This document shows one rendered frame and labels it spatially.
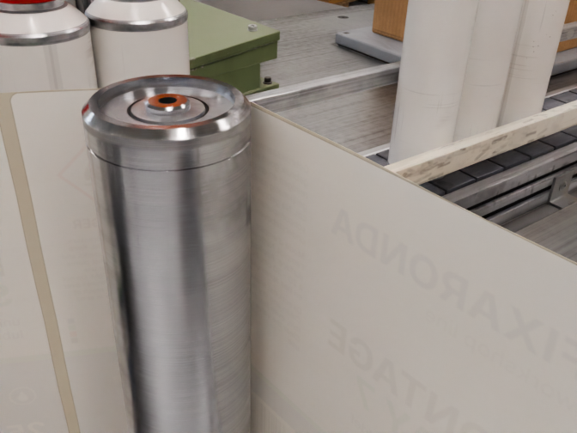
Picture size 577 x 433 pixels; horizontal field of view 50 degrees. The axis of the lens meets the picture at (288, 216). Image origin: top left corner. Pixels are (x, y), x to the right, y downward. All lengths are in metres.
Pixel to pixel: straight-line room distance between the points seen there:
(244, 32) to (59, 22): 0.52
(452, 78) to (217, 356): 0.37
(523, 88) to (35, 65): 0.43
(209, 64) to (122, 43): 0.43
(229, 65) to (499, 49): 0.35
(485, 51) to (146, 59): 0.30
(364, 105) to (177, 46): 0.51
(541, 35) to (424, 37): 0.14
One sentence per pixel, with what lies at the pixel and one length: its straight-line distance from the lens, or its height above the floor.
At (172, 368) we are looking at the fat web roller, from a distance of 0.17.
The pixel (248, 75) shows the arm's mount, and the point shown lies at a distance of 0.80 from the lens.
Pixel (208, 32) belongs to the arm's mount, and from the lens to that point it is 0.82.
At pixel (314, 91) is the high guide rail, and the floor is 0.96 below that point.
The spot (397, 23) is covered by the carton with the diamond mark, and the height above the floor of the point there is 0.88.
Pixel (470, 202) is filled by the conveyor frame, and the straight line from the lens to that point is 0.53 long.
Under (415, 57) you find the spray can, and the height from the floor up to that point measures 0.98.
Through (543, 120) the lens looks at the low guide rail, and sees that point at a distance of 0.60.
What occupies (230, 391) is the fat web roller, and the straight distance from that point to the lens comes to 0.18.
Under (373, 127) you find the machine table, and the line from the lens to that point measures 0.75.
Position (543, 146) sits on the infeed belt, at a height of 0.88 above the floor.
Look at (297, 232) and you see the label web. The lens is 0.15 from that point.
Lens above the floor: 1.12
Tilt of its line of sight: 31 degrees down
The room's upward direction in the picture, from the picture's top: 2 degrees clockwise
